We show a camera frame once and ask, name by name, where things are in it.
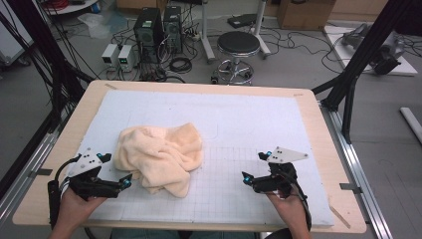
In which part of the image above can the black frame with cables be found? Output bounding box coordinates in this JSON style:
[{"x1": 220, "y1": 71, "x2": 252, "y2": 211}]
[{"x1": 5, "y1": 0, "x2": 96, "y2": 133}]

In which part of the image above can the white desk leg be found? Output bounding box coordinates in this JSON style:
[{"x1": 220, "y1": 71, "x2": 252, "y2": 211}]
[
  {"x1": 198, "y1": 0, "x2": 217, "y2": 65},
  {"x1": 250, "y1": 0, "x2": 273, "y2": 61}
]

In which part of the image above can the white power supply unit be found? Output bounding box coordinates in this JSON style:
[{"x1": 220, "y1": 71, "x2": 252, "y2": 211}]
[
  {"x1": 116, "y1": 44, "x2": 139, "y2": 73},
  {"x1": 101, "y1": 43, "x2": 120, "y2": 67}
]

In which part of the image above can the white panel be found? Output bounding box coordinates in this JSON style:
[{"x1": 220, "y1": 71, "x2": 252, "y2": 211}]
[{"x1": 0, "y1": 9, "x2": 35, "y2": 67}]

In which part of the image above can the black round stool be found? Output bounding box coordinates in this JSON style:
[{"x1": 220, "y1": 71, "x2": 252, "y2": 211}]
[{"x1": 211, "y1": 31, "x2": 262, "y2": 86}]

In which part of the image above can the coil of black cable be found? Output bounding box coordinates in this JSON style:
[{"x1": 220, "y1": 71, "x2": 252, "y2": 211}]
[{"x1": 168, "y1": 56, "x2": 194, "y2": 75}]

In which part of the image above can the black flat device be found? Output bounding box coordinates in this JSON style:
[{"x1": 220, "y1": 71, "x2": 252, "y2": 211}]
[{"x1": 226, "y1": 13, "x2": 259, "y2": 30}]

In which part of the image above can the thin wooden strip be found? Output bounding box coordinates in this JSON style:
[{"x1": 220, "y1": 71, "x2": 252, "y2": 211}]
[{"x1": 328, "y1": 204, "x2": 352, "y2": 230}]

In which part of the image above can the clear plastic bag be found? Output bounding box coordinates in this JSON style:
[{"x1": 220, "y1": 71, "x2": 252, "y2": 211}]
[{"x1": 77, "y1": 12, "x2": 129, "y2": 40}]

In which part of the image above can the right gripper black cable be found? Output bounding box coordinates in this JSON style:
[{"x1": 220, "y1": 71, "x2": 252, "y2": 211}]
[{"x1": 282, "y1": 170, "x2": 314, "y2": 232}]

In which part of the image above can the round white table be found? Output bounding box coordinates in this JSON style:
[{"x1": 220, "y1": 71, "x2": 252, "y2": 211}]
[{"x1": 42, "y1": 0, "x2": 101, "y2": 16}]

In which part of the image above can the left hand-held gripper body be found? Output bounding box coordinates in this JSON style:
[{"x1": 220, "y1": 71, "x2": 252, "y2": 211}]
[{"x1": 67, "y1": 147, "x2": 121, "y2": 201}]

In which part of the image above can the slim black computer tower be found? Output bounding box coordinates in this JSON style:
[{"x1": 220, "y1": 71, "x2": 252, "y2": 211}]
[{"x1": 163, "y1": 5, "x2": 184, "y2": 55}]

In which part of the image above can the white foam mat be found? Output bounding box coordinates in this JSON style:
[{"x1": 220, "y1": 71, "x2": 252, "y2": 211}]
[{"x1": 66, "y1": 90, "x2": 335, "y2": 227}]

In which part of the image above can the aluminium rail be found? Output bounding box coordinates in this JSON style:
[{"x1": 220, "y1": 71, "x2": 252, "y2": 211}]
[
  {"x1": 0, "y1": 109, "x2": 69, "y2": 227},
  {"x1": 318, "y1": 101, "x2": 394, "y2": 239}
]

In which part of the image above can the person's left hand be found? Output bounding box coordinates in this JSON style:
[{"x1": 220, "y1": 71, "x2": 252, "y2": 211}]
[{"x1": 59, "y1": 188, "x2": 107, "y2": 231}]

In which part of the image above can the cream towel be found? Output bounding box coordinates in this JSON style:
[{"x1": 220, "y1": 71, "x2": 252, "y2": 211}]
[{"x1": 113, "y1": 122, "x2": 204, "y2": 199}]

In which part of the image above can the white tube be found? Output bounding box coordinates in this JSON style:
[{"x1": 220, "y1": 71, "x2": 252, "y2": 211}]
[{"x1": 399, "y1": 107, "x2": 422, "y2": 145}]

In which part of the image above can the black metal frame post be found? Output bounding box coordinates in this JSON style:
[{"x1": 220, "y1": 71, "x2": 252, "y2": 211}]
[{"x1": 312, "y1": 0, "x2": 422, "y2": 144}]

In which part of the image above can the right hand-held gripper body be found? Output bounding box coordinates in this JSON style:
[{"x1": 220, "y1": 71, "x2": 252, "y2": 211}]
[{"x1": 253, "y1": 146, "x2": 310, "y2": 200}]

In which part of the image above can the cardboard box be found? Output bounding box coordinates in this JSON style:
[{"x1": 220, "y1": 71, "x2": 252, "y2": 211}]
[{"x1": 276, "y1": 0, "x2": 337, "y2": 32}]

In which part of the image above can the white board with robot parts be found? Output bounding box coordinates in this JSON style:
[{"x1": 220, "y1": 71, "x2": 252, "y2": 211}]
[{"x1": 322, "y1": 22, "x2": 419, "y2": 77}]

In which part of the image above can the person's right hand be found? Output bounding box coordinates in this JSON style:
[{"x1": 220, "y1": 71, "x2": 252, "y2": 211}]
[{"x1": 266, "y1": 190, "x2": 309, "y2": 231}]

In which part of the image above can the large black computer tower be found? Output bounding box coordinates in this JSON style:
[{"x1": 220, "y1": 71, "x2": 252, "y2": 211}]
[{"x1": 132, "y1": 7, "x2": 165, "y2": 65}]

